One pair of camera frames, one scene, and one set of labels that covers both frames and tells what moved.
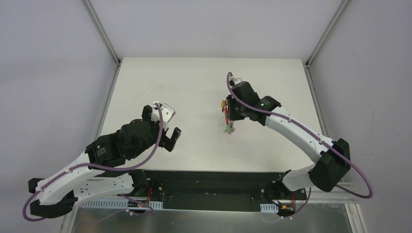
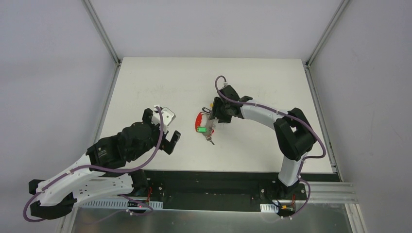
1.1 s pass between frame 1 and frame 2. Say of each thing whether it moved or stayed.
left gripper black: stayed
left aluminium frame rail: stayed
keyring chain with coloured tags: moved
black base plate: stayed
